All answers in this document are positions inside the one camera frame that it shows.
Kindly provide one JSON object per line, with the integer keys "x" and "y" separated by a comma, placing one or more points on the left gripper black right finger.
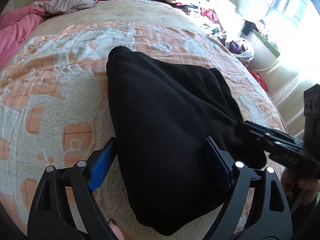
{"x": 255, "y": 207}

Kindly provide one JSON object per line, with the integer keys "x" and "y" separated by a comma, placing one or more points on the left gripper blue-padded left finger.
{"x": 50, "y": 215}

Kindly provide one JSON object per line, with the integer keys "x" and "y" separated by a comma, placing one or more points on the right hand red nails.
{"x": 289, "y": 180}

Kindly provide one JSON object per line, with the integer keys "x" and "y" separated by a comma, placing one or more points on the window with dark frame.
{"x": 292, "y": 10}

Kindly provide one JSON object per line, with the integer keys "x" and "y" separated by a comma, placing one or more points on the left hand red nails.
{"x": 113, "y": 225}

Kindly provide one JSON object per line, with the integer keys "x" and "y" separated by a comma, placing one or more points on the red plastic bag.
{"x": 259, "y": 80}

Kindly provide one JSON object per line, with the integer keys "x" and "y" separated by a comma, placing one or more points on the pale pink crumpled garment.
{"x": 65, "y": 6}

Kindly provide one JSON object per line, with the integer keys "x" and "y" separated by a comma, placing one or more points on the black garment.
{"x": 162, "y": 114}

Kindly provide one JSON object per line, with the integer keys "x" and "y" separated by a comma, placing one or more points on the pile of colourful clothes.
{"x": 219, "y": 20}

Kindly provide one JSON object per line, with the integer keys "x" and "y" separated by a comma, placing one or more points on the pink blanket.
{"x": 16, "y": 26}

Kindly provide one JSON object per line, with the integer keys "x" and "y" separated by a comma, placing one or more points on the orange white patterned bedspread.
{"x": 54, "y": 108}

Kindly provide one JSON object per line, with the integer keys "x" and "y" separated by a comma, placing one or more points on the cream curtain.
{"x": 286, "y": 57}

